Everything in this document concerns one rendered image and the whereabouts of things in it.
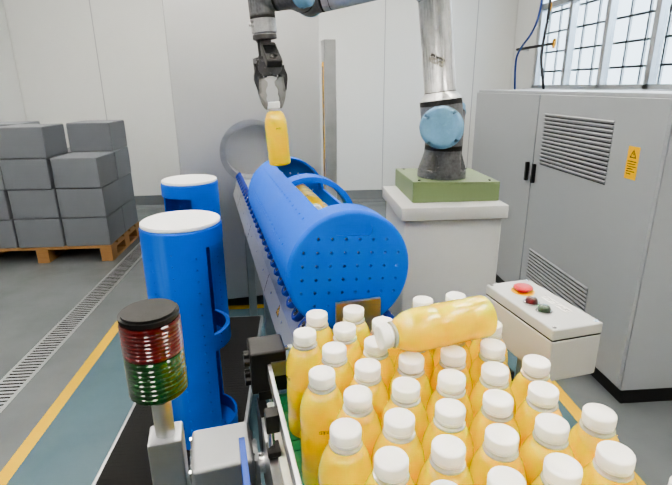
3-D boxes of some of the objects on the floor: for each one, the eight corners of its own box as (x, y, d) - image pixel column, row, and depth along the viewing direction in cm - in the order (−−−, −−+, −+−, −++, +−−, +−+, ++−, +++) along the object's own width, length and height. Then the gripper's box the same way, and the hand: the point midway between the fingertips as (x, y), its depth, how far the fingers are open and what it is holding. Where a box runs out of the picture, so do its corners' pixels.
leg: (257, 316, 322) (252, 227, 303) (258, 320, 316) (253, 230, 298) (249, 317, 320) (243, 228, 302) (250, 321, 315) (243, 231, 296)
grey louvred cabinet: (519, 253, 438) (537, 89, 395) (714, 399, 233) (796, 92, 190) (462, 255, 434) (474, 89, 391) (609, 405, 229) (669, 93, 187)
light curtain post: (336, 348, 282) (332, 40, 232) (338, 353, 276) (336, 39, 226) (326, 349, 280) (320, 40, 230) (328, 354, 275) (323, 39, 225)
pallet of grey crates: (141, 234, 505) (125, 119, 469) (113, 260, 428) (92, 126, 393) (23, 238, 496) (-2, 121, 461) (-27, 265, 420) (-61, 128, 384)
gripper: (279, 35, 147) (287, 106, 154) (242, 37, 144) (251, 109, 150) (286, 32, 139) (293, 107, 146) (247, 34, 136) (256, 111, 143)
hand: (273, 104), depth 145 cm, fingers closed on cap, 4 cm apart
